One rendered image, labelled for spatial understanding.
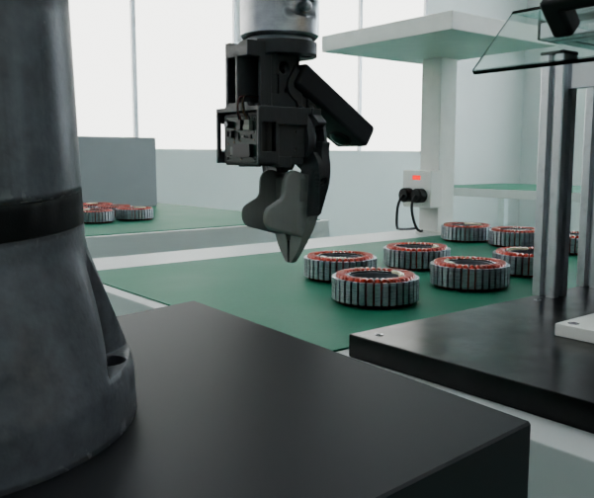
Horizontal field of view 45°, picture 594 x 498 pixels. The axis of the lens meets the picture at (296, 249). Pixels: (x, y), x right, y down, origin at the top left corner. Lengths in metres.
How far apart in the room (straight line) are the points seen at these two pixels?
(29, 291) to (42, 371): 0.03
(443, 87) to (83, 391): 1.55
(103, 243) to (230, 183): 3.99
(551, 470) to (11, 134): 0.39
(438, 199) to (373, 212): 5.00
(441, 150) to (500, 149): 6.45
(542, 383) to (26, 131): 0.41
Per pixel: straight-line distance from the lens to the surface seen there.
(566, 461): 0.50
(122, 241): 1.78
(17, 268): 0.28
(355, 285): 0.87
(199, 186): 5.55
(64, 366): 0.28
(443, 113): 1.76
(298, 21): 0.68
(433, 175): 1.72
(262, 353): 0.40
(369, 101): 6.67
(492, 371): 0.58
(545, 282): 0.90
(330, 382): 0.35
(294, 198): 0.69
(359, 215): 6.60
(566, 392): 0.54
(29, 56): 0.28
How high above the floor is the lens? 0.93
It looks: 7 degrees down
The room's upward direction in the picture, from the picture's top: straight up
